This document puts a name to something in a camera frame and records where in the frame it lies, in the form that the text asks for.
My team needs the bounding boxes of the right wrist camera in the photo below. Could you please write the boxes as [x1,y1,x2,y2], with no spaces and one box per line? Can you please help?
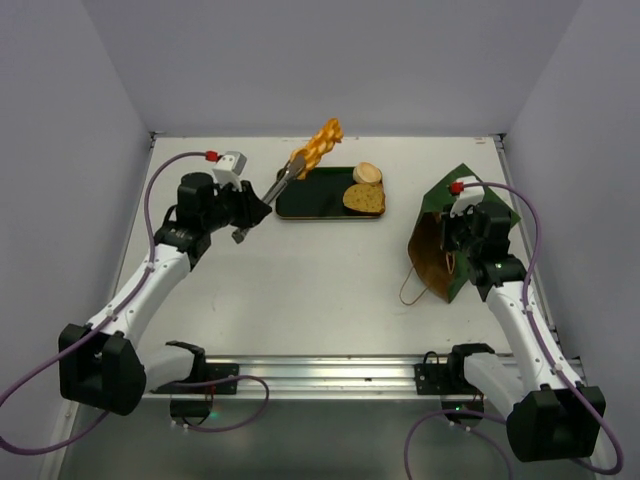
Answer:
[449,176,485,218]

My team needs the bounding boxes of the round bun bread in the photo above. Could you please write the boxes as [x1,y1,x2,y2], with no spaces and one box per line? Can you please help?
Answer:
[352,162,382,185]

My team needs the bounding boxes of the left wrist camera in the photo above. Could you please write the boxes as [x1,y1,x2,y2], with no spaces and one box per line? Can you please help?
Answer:
[205,150,247,191]

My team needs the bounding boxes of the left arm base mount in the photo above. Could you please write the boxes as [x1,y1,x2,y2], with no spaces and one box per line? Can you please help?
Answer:
[169,363,239,426]

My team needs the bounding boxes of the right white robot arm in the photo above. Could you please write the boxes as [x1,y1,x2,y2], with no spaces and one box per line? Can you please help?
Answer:
[441,200,606,462]

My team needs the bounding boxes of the green paper bag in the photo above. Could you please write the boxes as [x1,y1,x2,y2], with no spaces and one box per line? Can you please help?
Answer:
[408,164,526,303]

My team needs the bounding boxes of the metal tongs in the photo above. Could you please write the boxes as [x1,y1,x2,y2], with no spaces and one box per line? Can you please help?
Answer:
[232,157,304,244]

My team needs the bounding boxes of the orange waffle bread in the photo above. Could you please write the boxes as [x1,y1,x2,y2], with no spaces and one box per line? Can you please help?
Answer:
[289,118,344,180]

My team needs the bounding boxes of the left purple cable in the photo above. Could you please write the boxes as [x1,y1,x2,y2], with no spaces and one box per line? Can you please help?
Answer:
[0,148,270,456]

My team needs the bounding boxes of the sliced toast bread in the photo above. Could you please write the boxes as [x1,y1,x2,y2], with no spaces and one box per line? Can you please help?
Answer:
[343,184,386,215]

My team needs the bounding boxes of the aluminium frame rail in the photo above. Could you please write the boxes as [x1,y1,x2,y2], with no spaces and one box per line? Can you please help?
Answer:
[206,355,438,400]

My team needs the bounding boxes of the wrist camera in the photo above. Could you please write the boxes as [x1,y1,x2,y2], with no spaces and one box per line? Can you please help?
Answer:
[205,150,247,191]
[449,176,485,218]

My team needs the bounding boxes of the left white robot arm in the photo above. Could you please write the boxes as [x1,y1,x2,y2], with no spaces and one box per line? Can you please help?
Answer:
[58,172,272,416]

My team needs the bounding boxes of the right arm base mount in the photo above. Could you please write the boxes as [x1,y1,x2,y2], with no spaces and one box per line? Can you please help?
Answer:
[413,351,485,423]

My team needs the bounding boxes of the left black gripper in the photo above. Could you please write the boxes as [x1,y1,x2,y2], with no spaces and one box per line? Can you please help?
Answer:
[202,177,271,232]

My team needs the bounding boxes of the dark green tray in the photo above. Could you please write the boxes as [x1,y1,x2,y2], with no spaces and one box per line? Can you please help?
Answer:
[274,166,383,220]

